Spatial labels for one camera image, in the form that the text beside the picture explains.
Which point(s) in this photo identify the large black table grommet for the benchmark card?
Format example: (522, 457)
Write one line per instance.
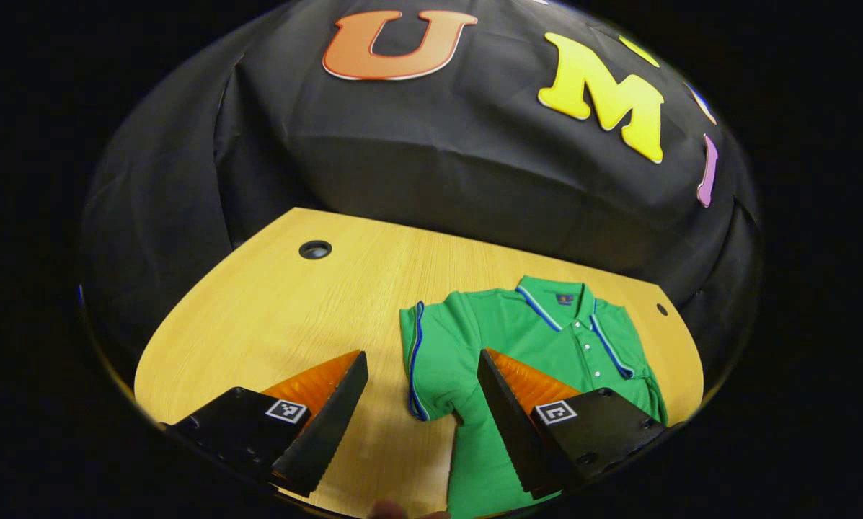
(315, 249)

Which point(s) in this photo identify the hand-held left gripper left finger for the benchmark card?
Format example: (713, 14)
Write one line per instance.
(326, 432)

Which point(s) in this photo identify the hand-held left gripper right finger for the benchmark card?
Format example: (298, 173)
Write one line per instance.
(514, 425)

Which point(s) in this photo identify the green T-shirt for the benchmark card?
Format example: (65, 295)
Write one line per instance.
(489, 331)

